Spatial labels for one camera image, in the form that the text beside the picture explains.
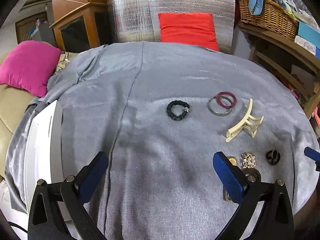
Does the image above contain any dark metal cuff bangle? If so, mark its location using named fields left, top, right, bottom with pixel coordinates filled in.
left=207, top=95, right=234, bottom=117

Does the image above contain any beige leather sofa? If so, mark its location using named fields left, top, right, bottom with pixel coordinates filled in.
left=0, top=52, right=36, bottom=178

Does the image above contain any small black hair clip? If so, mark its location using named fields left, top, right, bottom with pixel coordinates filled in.
left=265, top=150, right=281, bottom=166

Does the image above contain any wooden shelf rack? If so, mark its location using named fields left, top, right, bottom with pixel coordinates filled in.
left=238, top=22, right=319, bottom=119

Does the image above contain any black scrunchie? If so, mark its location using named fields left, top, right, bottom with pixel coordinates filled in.
left=166, top=100, right=190, bottom=121

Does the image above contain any silver foil insulation panel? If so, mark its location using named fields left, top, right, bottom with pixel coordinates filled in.
left=107, top=0, right=235, bottom=53

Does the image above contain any wooden cabinet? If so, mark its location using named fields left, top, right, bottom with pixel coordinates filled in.
left=50, top=2, right=112, bottom=53

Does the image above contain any white jewelry tray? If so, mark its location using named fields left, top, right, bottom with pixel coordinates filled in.
left=23, top=100, right=64, bottom=212

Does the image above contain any blue box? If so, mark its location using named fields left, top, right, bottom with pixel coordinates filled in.
left=298, top=22, right=320, bottom=48

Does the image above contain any grey bed cloth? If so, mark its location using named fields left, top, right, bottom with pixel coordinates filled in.
left=5, top=42, right=319, bottom=239

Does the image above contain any gold rhinestone brooch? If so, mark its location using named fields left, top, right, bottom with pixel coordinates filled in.
left=241, top=152, right=257, bottom=168

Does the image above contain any wicker basket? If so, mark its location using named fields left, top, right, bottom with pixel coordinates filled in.
left=238, top=0, right=299, bottom=41

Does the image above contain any magenta pillow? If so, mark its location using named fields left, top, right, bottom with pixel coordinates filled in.
left=1, top=40, right=61, bottom=97

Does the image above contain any cream hair claw clip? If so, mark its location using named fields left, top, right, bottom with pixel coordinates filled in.
left=225, top=99, right=264, bottom=142

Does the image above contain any red cushion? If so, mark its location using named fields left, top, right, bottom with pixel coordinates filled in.
left=158, top=12, right=220, bottom=51

